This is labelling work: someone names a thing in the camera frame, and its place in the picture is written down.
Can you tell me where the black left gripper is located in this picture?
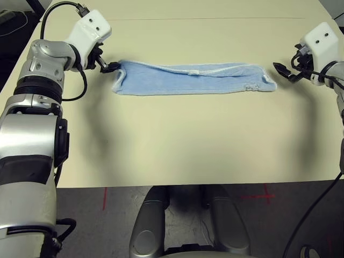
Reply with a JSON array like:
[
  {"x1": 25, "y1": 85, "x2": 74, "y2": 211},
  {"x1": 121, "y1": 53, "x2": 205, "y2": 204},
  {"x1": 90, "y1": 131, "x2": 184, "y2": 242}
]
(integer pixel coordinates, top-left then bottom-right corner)
[{"x1": 85, "y1": 41, "x2": 121, "y2": 74}]

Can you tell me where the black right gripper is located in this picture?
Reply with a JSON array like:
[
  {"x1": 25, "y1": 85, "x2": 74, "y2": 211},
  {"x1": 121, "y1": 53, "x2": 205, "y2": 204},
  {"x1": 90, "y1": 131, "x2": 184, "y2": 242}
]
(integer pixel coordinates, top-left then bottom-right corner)
[{"x1": 273, "y1": 44, "x2": 316, "y2": 83}]

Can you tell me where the light blue terry towel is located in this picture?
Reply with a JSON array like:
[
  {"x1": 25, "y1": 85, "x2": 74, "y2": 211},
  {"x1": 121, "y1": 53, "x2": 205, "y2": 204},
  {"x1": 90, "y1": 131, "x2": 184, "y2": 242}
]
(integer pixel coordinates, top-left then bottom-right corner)
[{"x1": 112, "y1": 59, "x2": 277, "y2": 96}]

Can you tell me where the black-framed side table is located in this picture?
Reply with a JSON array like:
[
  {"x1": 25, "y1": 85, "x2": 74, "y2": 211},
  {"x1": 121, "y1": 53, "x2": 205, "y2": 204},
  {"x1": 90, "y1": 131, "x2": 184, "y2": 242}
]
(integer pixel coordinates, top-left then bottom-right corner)
[{"x1": 26, "y1": 0, "x2": 46, "y2": 13}]

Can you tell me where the grey power strip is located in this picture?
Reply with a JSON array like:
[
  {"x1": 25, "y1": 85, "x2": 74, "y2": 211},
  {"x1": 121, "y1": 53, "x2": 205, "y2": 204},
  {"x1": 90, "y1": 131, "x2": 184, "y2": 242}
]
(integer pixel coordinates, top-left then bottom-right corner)
[{"x1": 0, "y1": 9, "x2": 14, "y2": 24}]

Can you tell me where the grey robot left leg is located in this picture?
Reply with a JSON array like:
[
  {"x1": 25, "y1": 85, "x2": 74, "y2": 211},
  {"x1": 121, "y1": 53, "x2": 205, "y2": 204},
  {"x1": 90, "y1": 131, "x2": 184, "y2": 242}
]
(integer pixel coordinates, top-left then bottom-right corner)
[{"x1": 130, "y1": 185, "x2": 169, "y2": 258}]

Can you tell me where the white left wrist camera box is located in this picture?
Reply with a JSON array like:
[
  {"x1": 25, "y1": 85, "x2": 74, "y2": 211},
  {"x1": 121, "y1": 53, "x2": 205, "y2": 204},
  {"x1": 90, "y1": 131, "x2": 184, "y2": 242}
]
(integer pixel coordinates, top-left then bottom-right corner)
[{"x1": 64, "y1": 9, "x2": 112, "y2": 69}]

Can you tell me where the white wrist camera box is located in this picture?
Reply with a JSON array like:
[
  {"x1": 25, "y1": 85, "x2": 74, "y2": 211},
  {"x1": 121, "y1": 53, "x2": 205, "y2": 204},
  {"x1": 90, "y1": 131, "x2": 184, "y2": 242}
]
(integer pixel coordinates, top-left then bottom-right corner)
[
  {"x1": 299, "y1": 23, "x2": 340, "y2": 81},
  {"x1": 64, "y1": 9, "x2": 112, "y2": 69}
]

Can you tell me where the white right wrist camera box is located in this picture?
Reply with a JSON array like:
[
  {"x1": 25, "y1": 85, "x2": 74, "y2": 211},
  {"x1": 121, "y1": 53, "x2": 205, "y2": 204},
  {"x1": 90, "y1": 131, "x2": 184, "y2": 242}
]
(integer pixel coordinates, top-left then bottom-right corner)
[{"x1": 299, "y1": 23, "x2": 340, "y2": 81}]

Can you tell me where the white floor cable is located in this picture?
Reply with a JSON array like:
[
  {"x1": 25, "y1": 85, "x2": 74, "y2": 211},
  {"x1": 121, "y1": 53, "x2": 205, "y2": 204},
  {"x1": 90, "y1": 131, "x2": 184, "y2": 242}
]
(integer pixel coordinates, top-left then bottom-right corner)
[{"x1": 0, "y1": 10, "x2": 29, "y2": 37}]

